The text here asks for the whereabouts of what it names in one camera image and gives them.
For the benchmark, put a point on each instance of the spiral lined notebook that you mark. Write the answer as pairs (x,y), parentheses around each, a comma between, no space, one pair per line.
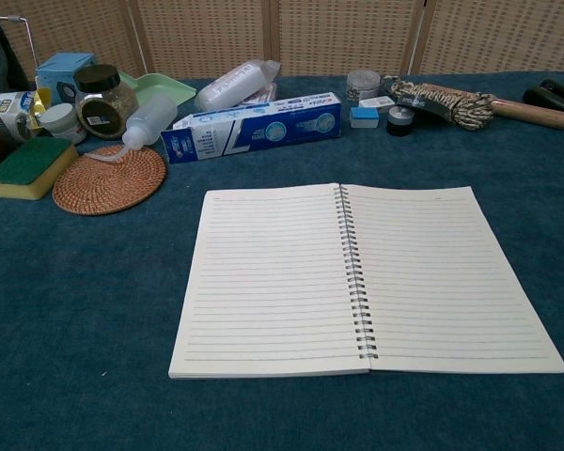
(272,282)

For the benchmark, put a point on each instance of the blue white toothpaste box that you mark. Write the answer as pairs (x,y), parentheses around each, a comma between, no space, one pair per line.
(263,127)

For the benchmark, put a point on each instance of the small white pink packet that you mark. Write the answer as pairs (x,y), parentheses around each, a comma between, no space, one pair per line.
(265,94)

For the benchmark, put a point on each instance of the blue white block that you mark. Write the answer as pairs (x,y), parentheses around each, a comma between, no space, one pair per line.
(364,117)

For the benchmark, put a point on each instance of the clear bag of white pads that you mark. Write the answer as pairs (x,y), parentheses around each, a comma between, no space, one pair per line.
(235,87)

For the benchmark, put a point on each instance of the small black jar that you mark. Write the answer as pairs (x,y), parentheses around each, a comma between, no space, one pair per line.
(399,124)

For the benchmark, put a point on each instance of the clear jar of pins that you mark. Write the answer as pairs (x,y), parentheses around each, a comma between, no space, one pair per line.
(363,84)

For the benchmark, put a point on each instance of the translucent squeeze bottle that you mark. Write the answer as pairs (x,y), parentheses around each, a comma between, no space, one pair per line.
(150,115)

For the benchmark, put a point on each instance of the green plastic dustpan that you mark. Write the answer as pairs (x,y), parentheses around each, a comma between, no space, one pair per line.
(169,89)

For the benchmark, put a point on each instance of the round woven rattan coaster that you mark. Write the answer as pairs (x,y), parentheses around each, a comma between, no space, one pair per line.
(108,183)

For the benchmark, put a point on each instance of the woven bamboo folding screen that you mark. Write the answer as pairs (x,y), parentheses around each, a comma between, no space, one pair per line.
(338,37)

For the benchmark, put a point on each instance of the blue table cloth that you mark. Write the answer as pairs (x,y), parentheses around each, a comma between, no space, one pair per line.
(98,329)

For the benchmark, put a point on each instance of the glass jar black lid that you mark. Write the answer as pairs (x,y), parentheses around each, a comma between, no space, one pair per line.
(105,110)

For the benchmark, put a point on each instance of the small white jar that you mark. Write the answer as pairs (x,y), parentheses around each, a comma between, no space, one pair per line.
(61,122)

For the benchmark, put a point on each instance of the green yellow sponge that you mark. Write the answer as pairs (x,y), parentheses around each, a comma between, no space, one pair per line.
(28,164)

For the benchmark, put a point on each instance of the brown wooden rolling pin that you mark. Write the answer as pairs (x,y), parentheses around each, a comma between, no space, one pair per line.
(526,113)

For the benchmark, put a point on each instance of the light blue cardboard box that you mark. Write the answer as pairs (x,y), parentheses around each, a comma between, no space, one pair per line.
(61,68)

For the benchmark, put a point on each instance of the white yellow bag roll pack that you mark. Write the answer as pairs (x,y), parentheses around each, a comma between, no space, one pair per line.
(14,110)

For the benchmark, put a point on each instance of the black stapler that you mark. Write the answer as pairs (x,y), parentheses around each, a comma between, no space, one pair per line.
(550,94)

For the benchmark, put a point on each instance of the metal towel rack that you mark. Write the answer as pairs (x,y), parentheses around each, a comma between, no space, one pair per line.
(30,42)

